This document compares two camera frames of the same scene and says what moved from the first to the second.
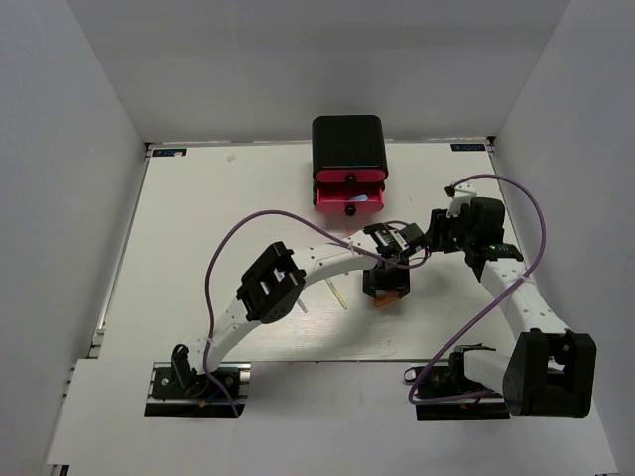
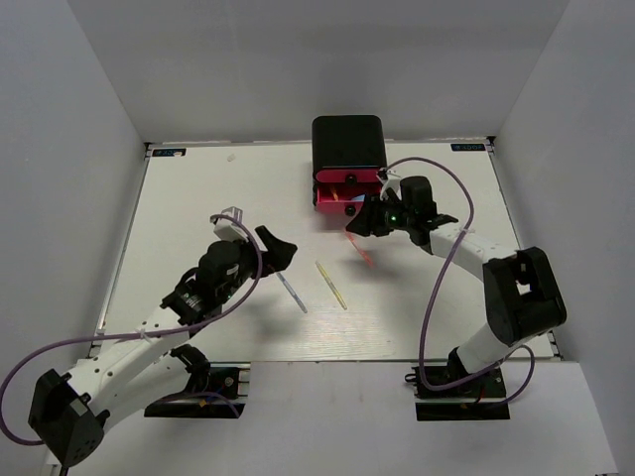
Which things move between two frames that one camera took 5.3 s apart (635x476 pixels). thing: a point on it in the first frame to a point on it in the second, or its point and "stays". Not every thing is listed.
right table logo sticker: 467,147 stays
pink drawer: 336,197 stays
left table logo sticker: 169,153 stays
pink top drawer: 350,177 stays
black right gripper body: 450,233 to 389,215
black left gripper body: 395,279 to 247,266
